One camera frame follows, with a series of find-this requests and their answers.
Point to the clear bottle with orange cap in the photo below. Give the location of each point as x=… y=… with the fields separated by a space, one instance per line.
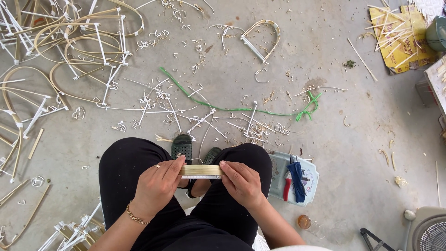
x=304 y=222

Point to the green pot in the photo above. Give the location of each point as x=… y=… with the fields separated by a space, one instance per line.
x=437 y=33

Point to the small green weed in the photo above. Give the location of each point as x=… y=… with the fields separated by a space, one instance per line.
x=349 y=63

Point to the blue cloth-wrapped knife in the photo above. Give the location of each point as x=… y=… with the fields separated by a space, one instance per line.
x=298 y=181

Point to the white table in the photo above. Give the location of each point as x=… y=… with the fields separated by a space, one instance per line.
x=437 y=80

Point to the bamboo strip bundle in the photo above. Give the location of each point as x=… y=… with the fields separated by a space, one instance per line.
x=202 y=169

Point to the black trousers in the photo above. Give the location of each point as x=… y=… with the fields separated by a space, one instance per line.
x=118 y=181

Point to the dark green sandal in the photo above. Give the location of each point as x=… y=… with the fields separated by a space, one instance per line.
x=182 y=146
x=211 y=155

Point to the black metal stand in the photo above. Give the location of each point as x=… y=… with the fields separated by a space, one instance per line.
x=374 y=238

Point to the pile of bamboo sticks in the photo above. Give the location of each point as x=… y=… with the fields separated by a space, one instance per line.
x=393 y=33

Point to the heap of bamboo frames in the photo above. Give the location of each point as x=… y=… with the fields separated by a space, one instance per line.
x=69 y=45

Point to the grey electric fan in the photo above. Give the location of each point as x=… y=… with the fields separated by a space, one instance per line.
x=430 y=230

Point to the person's left hand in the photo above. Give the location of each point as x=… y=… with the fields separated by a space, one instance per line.
x=153 y=188

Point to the person's left fingers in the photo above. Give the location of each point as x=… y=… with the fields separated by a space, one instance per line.
x=172 y=167

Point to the light blue plastic tray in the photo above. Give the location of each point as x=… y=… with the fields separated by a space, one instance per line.
x=310 y=177

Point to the short bamboo stick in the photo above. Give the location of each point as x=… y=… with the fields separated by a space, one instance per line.
x=36 y=143

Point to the person's right hand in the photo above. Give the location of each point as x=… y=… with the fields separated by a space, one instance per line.
x=244 y=186

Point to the person's right fingers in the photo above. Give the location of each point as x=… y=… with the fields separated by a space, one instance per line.
x=230 y=169

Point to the long bamboo stick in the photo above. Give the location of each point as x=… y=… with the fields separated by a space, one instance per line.
x=362 y=60

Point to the yellow cardboard sheet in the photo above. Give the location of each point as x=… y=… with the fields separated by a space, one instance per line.
x=397 y=52

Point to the loose long bamboo strips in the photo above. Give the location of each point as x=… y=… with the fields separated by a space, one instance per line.
x=31 y=216

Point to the pile of white-bound bamboo frames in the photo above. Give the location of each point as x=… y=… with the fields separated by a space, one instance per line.
x=75 y=233

